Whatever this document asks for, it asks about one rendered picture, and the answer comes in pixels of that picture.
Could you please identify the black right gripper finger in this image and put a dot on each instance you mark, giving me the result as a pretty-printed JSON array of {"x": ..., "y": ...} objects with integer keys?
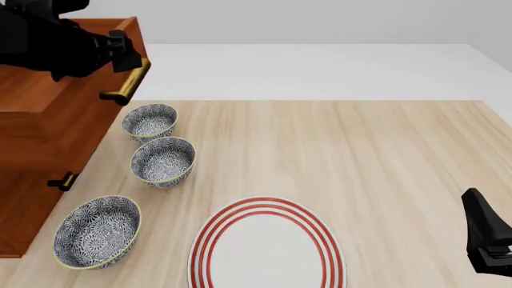
[{"x": 483, "y": 219}]

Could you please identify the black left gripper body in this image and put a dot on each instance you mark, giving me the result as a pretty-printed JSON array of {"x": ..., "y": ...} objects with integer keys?
[{"x": 105, "y": 48}]

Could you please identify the white plate with red rings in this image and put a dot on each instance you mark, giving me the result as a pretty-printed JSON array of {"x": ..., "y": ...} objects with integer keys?
[{"x": 264, "y": 249}]

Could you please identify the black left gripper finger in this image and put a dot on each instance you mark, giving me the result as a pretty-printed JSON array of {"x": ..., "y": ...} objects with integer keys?
[
  {"x": 129, "y": 45},
  {"x": 127, "y": 63}
]

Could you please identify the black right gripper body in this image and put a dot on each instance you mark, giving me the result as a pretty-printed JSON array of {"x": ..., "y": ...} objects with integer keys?
[{"x": 491, "y": 261}]

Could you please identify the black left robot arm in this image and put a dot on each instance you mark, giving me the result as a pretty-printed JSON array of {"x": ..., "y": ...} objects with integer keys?
[{"x": 36, "y": 39}]

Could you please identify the patterned black white bowl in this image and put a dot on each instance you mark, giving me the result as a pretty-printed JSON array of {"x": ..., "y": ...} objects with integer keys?
[
  {"x": 149, "y": 123},
  {"x": 162, "y": 162},
  {"x": 96, "y": 234}
]

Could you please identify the wooden drawer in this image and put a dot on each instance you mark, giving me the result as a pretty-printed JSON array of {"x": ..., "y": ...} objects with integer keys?
[{"x": 80, "y": 129}]

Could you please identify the wooden cabinet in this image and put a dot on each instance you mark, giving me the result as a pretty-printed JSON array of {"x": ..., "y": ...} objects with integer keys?
[{"x": 24, "y": 216}]

